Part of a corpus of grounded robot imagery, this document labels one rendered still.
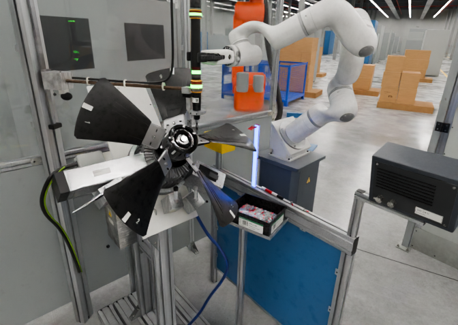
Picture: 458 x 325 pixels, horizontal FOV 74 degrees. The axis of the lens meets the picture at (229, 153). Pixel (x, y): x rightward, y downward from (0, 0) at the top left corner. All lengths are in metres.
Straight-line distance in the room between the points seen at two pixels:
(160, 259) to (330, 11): 1.23
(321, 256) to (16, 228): 1.49
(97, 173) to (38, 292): 1.12
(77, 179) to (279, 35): 0.89
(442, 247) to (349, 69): 1.82
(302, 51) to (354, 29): 7.96
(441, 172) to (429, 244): 1.87
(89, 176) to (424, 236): 2.45
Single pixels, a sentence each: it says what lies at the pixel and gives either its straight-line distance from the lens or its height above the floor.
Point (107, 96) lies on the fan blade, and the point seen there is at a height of 1.38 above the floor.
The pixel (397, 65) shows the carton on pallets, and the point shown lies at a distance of 8.53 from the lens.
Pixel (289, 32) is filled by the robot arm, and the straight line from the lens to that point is 1.24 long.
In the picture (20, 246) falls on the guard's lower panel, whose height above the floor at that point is 0.54.
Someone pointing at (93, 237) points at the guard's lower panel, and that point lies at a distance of 2.06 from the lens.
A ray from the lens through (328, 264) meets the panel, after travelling 1.47.
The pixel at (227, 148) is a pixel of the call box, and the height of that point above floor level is 1.01.
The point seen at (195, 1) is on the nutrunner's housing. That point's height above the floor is 1.68.
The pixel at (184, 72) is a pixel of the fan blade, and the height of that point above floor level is 1.43.
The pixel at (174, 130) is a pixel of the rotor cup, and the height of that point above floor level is 1.25.
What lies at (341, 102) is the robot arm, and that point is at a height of 1.30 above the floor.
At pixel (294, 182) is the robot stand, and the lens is 1.73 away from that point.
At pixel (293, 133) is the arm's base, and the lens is 1.73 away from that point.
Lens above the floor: 1.58
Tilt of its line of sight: 21 degrees down
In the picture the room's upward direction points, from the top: 1 degrees clockwise
